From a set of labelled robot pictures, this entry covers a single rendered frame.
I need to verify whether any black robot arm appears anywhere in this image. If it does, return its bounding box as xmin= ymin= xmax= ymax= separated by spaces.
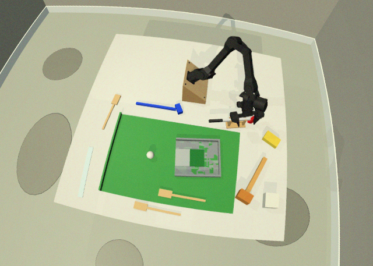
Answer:
xmin=186 ymin=36 xmax=268 ymax=112

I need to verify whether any green flat mat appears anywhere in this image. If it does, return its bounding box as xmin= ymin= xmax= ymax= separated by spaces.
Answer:
xmin=101 ymin=114 xmax=240 ymax=214

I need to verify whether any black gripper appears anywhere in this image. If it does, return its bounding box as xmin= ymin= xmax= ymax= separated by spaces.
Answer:
xmin=230 ymin=105 xmax=265 ymax=127

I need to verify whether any white golf ball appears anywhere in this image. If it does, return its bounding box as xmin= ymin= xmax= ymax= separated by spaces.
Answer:
xmin=146 ymin=151 xmax=154 ymax=159

